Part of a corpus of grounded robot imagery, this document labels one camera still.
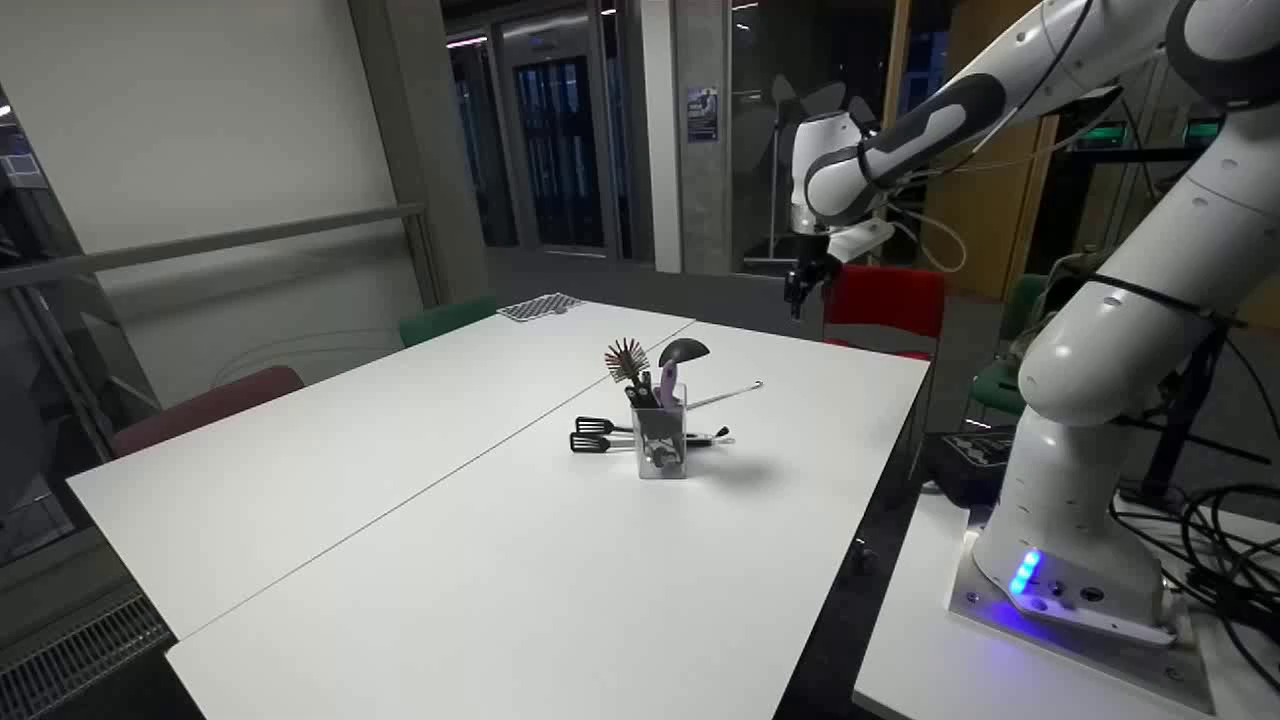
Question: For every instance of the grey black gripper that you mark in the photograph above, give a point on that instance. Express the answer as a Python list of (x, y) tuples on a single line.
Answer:
[(816, 264)]

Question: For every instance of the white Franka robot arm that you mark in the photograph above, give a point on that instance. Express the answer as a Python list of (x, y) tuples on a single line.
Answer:
[(1104, 361)]

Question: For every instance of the purple utensil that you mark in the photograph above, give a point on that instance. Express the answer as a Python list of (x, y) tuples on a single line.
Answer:
[(669, 389)]

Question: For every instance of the wooden door panel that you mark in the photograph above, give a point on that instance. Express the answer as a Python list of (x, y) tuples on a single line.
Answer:
[(983, 227)]

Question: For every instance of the white bristle dish brush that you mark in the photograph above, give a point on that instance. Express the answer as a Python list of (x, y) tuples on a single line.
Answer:
[(625, 356)]

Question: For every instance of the clear utensil holder cup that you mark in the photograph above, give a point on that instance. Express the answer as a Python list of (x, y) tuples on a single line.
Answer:
[(661, 444)]

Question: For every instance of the green chair beside red chair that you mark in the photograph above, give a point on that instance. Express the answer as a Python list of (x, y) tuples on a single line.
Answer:
[(998, 389)]

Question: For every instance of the black control box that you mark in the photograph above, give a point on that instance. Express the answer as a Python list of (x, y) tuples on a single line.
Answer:
[(964, 466)]

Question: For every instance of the black kitchen tongs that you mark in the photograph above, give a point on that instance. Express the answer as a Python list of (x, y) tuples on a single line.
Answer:
[(595, 432)]

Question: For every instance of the checkered calibration board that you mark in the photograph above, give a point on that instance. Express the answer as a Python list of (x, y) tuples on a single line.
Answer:
[(540, 306)]

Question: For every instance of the dark glass door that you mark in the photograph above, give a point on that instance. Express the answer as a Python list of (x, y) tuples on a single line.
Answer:
[(562, 133)]

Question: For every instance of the green chair beside checkered board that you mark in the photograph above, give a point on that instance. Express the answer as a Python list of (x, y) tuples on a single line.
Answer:
[(447, 318)]

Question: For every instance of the black tripod stand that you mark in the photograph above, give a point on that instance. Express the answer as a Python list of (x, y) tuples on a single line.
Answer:
[(1185, 413)]

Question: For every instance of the grey handrail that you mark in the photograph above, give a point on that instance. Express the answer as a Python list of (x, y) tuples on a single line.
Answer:
[(213, 243)]

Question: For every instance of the maroon chair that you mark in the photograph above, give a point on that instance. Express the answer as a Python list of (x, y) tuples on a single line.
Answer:
[(203, 405)]

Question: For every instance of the metal floor grate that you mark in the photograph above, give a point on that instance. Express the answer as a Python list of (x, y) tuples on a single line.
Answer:
[(75, 663)]

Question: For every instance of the small wall poster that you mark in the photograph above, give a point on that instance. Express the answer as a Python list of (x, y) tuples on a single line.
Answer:
[(700, 112)]

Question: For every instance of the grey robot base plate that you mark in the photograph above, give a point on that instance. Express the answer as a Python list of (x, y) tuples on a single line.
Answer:
[(1066, 627)]

